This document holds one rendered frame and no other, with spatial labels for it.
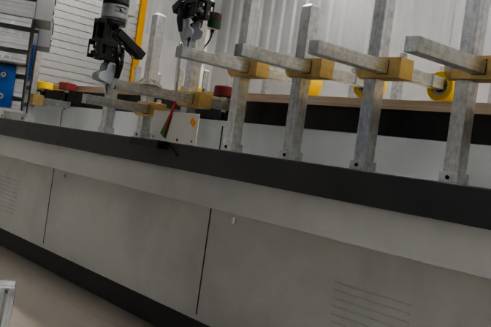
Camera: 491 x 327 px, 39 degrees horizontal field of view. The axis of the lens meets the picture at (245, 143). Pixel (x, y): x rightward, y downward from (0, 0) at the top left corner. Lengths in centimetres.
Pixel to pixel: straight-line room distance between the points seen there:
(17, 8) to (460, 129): 93
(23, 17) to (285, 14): 1046
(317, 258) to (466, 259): 64
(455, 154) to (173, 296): 138
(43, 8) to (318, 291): 112
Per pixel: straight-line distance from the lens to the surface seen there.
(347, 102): 200
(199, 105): 216
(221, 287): 236
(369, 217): 166
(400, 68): 163
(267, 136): 223
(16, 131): 333
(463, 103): 152
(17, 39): 142
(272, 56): 172
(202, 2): 214
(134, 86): 207
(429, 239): 156
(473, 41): 154
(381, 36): 169
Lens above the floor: 71
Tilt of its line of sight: 1 degrees up
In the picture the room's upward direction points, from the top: 8 degrees clockwise
